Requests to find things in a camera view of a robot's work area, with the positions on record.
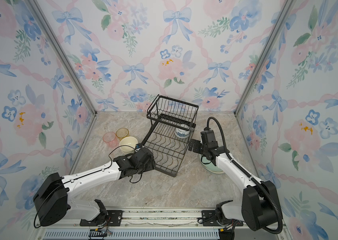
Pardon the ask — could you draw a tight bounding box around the green plate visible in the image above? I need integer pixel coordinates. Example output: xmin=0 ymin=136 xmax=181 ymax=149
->
xmin=199 ymin=156 xmax=224 ymax=175

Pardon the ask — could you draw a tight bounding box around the blue floral bowl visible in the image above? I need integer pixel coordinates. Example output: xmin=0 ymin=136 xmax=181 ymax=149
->
xmin=175 ymin=128 xmax=190 ymax=139

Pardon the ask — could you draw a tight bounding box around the black wire dish rack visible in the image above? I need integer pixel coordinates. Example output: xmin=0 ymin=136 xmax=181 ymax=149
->
xmin=142 ymin=95 xmax=199 ymax=177

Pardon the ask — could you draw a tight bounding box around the yellow glass cup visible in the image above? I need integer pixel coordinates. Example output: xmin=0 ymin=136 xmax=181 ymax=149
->
xmin=116 ymin=128 xmax=130 ymax=141

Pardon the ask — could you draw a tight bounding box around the pink glass cup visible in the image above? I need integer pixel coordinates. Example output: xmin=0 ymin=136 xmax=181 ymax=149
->
xmin=103 ymin=132 xmax=119 ymax=149

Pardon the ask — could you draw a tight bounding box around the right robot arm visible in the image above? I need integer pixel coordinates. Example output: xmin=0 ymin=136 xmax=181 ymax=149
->
xmin=188 ymin=128 xmax=283 ymax=234

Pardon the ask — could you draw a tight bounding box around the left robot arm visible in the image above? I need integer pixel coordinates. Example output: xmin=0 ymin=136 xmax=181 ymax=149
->
xmin=33 ymin=147 xmax=156 ymax=228

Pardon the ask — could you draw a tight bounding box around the black corrugated cable conduit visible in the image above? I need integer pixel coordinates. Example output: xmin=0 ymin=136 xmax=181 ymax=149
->
xmin=206 ymin=116 xmax=283 ymax=235

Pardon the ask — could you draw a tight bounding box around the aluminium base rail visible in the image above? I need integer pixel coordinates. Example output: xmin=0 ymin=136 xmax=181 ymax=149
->
xmin=30 ymin=208 xmax=290 ymax=240

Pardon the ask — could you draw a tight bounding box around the aluminium corner post right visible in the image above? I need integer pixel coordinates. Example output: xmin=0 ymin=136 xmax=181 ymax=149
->
xmin=234 ymin=0 xmax=295 ymax=118

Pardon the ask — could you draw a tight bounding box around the aluminium corner post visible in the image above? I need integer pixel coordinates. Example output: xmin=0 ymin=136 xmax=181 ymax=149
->
xmin=25 ymin=1 xmax=97 ymax=116
xmin=234 ymin=0 xmax=295 ymax=118

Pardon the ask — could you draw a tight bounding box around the aluminium corner post left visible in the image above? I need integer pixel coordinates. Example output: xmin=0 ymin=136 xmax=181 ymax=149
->
xmin=25 ymin=1 xmax=97 ymax=116

